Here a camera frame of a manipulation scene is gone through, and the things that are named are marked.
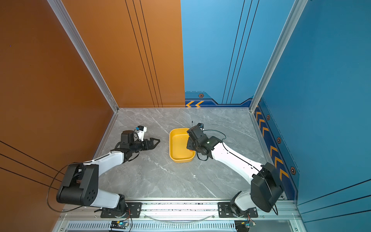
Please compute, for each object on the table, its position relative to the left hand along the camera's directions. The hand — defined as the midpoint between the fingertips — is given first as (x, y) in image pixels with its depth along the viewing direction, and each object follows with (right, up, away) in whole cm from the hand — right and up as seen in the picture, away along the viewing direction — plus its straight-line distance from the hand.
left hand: (155, 140), depth 90 cm
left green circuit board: (-13, -39, -19) cm, 46 cm away
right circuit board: (+48, -39, -21) cm, 65 cm away
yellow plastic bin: (+14, -1, +11) cm, 17 cm away
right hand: (+21, -1, -8) cm, 23 cm away
